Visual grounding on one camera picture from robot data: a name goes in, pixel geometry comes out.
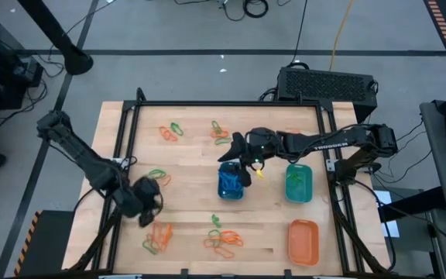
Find black mesh computer case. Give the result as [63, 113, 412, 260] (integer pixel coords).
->
[276, 66, 379, 126]

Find black floor cables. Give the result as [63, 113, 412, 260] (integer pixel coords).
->
[0, 52, 66, 129]
[365, 119, 434, 185]

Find blue plastic basket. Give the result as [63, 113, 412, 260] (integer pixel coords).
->
[217, 161, 245, 202]

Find black pole stand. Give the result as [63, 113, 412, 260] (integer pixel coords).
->
[15, 0, 94, 77]

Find grey desk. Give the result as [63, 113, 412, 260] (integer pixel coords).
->
[419, 99, 446, 216]

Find yellow hanging cable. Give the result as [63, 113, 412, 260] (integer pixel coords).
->
[328, 0, 355, 72]

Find green plastic basket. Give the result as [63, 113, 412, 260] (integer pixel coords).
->
[284, 163, 314, 205]

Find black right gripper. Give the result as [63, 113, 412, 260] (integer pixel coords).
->
[218, 127, 282, 188]

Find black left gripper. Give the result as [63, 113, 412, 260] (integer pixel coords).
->
[132, 177, 164, 229]

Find black coiled cable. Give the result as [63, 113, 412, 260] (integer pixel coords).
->
[221, 0, 270, 22]

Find orange plastic basket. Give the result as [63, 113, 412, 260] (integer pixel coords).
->
[287, 219, 321, 267]

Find white sheet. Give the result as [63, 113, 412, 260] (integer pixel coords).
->
[372, 189, 401, 239]

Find blue rubber band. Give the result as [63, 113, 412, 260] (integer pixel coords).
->
[222, 177, 243, 198]
[221, 170, 242, 193]

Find black hanging cable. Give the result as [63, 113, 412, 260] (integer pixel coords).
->
[286, 0, 310, 69]

